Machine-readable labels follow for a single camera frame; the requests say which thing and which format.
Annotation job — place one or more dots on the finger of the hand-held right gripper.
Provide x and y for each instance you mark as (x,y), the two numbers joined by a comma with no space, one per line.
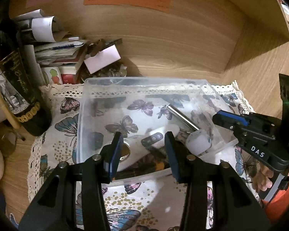
(232,116)
(227,124)

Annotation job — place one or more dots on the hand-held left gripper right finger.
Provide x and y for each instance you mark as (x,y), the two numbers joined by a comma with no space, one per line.
(172,156)

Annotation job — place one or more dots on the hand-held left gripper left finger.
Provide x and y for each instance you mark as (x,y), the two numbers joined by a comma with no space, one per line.
(114,154)

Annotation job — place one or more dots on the black lighter with orange end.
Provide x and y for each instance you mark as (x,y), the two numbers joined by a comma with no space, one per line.
(156,166)

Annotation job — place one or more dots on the white handheld device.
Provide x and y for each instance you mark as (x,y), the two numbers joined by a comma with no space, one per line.
(137,146)

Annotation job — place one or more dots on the white charger plug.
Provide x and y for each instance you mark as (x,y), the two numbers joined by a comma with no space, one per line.
(198,142)

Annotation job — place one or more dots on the silver metal bar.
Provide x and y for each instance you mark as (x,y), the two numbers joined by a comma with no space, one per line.
(183,118)

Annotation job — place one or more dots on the clear plastic container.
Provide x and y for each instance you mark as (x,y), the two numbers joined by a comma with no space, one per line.
(106,105)

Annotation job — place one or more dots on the person's right hand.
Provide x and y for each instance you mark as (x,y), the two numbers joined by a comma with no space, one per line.
(264,179)

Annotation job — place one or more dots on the butterfly print lace cloth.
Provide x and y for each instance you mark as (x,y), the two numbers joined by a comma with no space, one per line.
(125,204)

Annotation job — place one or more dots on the pile of small coins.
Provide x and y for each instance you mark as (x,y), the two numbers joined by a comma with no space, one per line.
(112,71)

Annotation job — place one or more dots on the dark wine bottle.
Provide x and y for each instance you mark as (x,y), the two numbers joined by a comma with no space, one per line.
(21,96)

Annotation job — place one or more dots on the stack of books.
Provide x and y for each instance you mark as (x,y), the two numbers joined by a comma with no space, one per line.
(62,55)

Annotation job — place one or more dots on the beige stick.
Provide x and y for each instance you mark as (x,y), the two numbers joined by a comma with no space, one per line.
(8,112)

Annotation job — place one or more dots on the rolled white papers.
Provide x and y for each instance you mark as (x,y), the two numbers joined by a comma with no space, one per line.
(42,27)

